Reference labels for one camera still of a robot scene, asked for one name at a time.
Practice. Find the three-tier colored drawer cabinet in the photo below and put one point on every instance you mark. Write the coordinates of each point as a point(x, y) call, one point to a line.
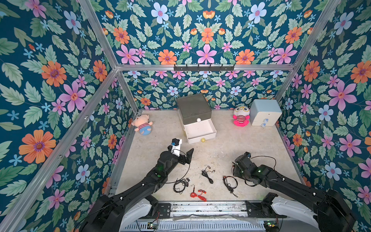
point(196, 118)

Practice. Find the grey top drawer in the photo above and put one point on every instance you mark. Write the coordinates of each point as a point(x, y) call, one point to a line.
point(193, 107)

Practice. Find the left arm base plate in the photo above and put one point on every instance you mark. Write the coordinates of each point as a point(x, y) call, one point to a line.
point(161, 211)

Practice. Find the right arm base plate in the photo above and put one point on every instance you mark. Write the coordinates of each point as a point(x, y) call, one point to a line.
point(257, 210)

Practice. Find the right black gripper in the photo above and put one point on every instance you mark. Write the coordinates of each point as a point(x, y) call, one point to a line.
point(240, 163)

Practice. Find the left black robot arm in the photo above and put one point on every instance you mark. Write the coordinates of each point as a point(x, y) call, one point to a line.
point(113, 214)

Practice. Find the black wall hook rail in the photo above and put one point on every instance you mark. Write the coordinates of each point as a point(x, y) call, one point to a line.
point(209, 67)

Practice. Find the pink pig plush toy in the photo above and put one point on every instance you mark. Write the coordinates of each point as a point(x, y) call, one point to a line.
point(142, 124)

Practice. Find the white drawer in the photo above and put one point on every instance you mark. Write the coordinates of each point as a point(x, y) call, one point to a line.
point(200, 131)

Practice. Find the black earphones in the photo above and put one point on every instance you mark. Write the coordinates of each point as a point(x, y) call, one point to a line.
point(180, 185)
point(206, 173)
point(231, 184)

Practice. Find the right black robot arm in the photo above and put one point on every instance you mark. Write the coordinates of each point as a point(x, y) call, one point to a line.
point(325, 210)

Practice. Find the white blue drawer cabinet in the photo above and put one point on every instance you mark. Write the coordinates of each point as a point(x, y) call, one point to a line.
point(264, 112)

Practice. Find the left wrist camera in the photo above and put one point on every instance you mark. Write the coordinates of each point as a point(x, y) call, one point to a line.
point(175, 146)

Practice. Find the pink white plush toy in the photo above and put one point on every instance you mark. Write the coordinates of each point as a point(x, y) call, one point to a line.
point(241, 116)

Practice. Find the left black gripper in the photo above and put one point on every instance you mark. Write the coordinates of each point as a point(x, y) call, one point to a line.
point(187, 157)

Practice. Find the red earphones front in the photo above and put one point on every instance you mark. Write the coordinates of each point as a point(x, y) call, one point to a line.
point(200, 194)

